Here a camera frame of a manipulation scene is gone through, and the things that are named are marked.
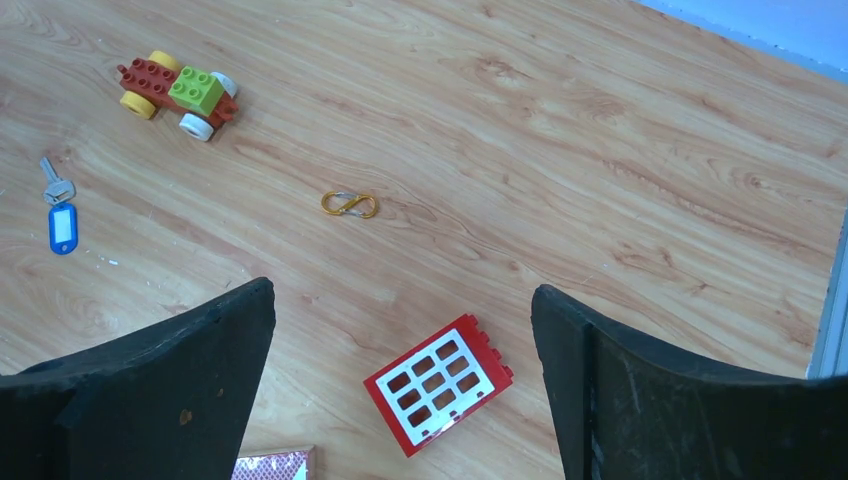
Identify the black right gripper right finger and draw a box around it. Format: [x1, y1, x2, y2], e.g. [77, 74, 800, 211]
[531, 284, 847, 479]

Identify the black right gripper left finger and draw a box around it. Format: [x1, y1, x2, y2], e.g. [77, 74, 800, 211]
[1, 277, 276, 479]

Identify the silver key with blue tag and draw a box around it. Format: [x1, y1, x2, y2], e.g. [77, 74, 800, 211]
[40, 157, 79, 255]

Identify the gold S-shaped carabiner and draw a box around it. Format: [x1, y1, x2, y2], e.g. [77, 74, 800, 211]
[320, 191, 380, 219]

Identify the red patterned card box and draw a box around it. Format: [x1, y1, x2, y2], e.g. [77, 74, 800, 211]
[231, 447, 315, 480]

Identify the red toy window brick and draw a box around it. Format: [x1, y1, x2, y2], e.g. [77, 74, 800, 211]
[363, 314, 514, 458]

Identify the toy brick car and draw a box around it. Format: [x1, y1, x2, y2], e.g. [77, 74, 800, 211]
[117, 50, 239, 142]

